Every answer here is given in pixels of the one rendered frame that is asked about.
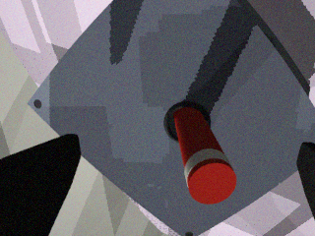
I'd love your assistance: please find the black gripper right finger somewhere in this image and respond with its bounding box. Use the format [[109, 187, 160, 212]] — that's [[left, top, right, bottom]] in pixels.
[[296, 142, 315, 220]]

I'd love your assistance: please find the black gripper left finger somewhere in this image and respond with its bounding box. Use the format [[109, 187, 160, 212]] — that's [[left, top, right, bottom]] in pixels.
[[0, 134, 80, 236]]

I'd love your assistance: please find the dark red peg with white band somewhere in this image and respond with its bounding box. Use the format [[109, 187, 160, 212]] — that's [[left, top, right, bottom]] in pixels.
[[173, 107, 236, 205]]

